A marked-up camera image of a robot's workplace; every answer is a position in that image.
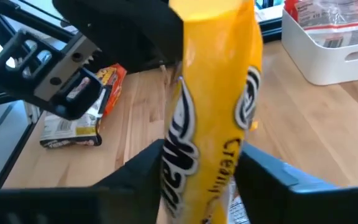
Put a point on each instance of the white plastic bin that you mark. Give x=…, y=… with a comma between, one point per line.
x=322, y=65

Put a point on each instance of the yellow Maruchan noodle pack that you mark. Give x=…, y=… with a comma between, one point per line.
x=210, y=93

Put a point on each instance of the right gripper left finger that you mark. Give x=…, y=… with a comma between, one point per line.
x=104, y=202

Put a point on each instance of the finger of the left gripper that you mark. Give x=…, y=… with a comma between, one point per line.
x=129, y=31

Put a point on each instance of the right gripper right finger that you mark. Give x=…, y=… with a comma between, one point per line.
x=275, y=196

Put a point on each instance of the black Maruchan noodle pack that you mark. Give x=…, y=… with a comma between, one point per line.
x=70, y=130

